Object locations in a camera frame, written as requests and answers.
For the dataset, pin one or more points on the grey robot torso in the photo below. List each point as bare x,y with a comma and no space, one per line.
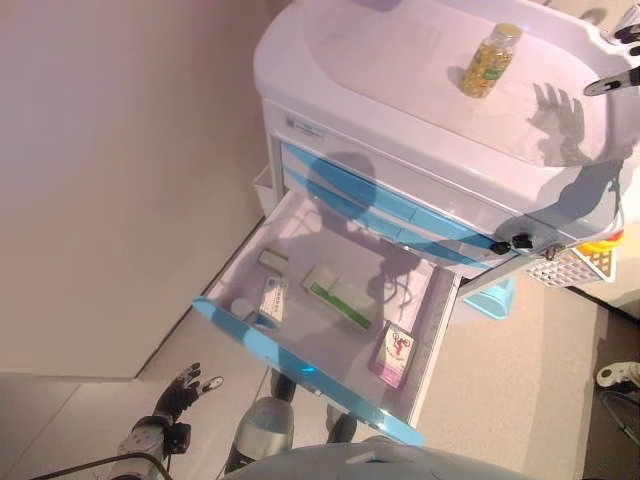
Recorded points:
370,462

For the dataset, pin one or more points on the blue white medicine box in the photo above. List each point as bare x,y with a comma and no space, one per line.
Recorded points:
274,302

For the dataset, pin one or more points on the left robot leg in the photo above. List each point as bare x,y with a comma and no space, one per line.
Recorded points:
265,430

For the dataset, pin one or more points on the black keys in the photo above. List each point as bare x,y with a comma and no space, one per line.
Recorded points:
520,241

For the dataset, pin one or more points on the blue front cart drawer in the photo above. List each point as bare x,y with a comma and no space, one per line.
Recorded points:
325,345
440,220
425,245

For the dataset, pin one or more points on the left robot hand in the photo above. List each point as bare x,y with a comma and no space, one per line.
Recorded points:
177,397

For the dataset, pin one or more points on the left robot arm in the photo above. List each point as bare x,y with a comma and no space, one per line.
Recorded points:
145,440

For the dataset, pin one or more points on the small green white box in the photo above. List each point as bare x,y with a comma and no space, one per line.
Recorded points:
274,260

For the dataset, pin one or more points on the green white medicine box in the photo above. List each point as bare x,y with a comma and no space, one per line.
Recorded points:
340,300

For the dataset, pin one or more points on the white round jar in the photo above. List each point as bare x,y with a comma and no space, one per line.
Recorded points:
242,309

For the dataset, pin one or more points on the white locking drawer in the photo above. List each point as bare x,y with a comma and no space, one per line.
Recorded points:
425,175

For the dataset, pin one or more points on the white side bin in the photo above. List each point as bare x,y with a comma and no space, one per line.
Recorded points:
262,182

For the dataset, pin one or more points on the white medical cart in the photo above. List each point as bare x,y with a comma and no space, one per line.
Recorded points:
400,75

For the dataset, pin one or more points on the waste bin blue lid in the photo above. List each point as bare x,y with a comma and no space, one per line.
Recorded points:
490,300

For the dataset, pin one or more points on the pink white medicine box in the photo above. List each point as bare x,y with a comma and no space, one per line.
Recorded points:
395,355

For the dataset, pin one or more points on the white perforated basket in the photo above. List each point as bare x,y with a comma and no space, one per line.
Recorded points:
555,272

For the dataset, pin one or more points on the yellow capsule pill bottle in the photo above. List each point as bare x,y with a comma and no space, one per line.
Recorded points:
487,62

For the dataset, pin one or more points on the yellow sharps container red lid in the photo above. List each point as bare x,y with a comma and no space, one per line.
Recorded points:
600,247

